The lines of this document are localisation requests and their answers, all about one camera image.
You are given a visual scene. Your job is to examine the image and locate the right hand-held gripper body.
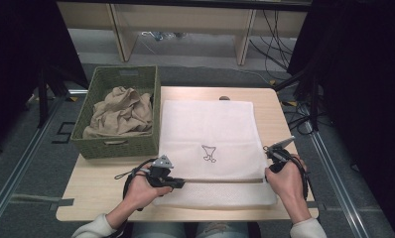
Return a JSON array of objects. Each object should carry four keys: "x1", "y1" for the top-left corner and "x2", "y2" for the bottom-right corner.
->
[{"x1": 264, "y1": 136, "x2": 297, "y2": 174}]

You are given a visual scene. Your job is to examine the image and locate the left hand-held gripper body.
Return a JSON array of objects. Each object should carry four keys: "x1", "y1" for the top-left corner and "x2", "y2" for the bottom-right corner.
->
[{"x1": 147, "y1": 154, "x2": 175, "y2": 189}]

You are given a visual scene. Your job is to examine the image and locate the green woven basket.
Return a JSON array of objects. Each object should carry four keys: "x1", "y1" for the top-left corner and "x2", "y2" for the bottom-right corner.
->
[{"x1": 69, "y1": 64, "x2": 163, "y2": 161}]

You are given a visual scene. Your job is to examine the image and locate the white mesh laundry bag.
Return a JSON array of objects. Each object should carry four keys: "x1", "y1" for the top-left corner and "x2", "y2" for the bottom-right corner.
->
[{"x1": 152, "y1": 99, "x2": 279, "y2": 211}]

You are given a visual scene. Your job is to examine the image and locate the beige garment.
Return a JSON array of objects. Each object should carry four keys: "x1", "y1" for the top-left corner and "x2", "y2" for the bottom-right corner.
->
[{"x1": 81, "y1": 86, "x2": 154, "y2": 139}]

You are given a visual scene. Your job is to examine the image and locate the person's left hand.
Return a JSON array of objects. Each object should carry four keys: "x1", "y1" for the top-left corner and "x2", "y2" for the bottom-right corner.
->
[{"x1": 123, "y1": 171, "x2": 174, "y2": 213}]

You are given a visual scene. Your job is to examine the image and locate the person's right hand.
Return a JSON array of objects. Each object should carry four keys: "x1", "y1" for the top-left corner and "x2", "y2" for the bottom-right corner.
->
[{"x1": 265, "y1": 158, "x2": 309, "y2": 213}]

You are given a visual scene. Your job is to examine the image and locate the person's blue jeans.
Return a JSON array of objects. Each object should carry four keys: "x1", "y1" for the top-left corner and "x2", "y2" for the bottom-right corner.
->
[{"x1": 132, "y1": 221, "x2": 253, "y2": 238}]

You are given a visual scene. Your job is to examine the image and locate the gray tape strip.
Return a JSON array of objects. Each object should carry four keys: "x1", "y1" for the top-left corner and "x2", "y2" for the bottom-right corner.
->
[
  {"x1": 303, "y1": 200, "x2": 365, "y2": 212},
  {"x1": 0, "y1": 192, "x2": 74, "y2": 208}
]

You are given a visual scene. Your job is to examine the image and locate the black metal stand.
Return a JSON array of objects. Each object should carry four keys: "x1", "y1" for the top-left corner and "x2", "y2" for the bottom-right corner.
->
[
  {"x1": 273, "y1": 65, "x2": 323, "y2": 132},
  {"x1": 36, "y1": 62, "x2": 89, "y2": 130}
]

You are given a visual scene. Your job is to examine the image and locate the black curtain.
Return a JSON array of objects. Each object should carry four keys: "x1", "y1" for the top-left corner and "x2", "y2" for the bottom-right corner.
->
[
  {"x1": 287, "y1": 0, "x2": 395, "y2": 238},
  {"x1": 0, "y1": 0, "x2": 89, "y2": 155}
]

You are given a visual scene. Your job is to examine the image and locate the clutter under shelf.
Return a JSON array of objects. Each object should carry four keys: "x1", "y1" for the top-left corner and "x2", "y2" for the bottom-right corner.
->
[{"x1": 140, "y1": 30, "x2": 188, "y2": 42}]

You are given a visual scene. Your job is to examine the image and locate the wooden shelf unit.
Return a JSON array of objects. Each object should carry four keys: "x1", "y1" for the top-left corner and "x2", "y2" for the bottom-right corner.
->
[{"x1": 56, "y1": 1, "x2": 310, "y2": 66}]

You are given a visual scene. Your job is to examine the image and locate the gray gripper strap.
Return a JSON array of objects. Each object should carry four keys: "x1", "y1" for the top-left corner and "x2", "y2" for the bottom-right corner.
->
[{"x1": 114, "y1": 169, "x2": 151, "y2": 180}]

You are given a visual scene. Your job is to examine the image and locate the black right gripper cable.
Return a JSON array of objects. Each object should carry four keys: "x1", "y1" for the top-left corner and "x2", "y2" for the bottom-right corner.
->
[{"x1": 284, "y1": 153, "x2": 310, "y2": 201}]

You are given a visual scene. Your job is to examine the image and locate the black cables on floor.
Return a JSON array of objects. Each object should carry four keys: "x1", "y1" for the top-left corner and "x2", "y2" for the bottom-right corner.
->
[{"x1": 281, "y1": 98, "x2": 330, "y2": 137}]

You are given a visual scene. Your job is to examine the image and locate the metal floor rail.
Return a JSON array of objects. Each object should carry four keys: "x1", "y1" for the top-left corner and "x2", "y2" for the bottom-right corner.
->
[
  {"x1": 304, "y1": 120, "x2": 373, "y2": 238},
  {"x1": 0, "y1": 95, "x2": 66, "y2": 229}
]

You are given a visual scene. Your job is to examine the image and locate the black cables behind shelf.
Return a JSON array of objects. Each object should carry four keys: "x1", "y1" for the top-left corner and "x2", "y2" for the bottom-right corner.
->
[{"x1": 248, "y1": 9, "x2": 298, "y2": 82}]

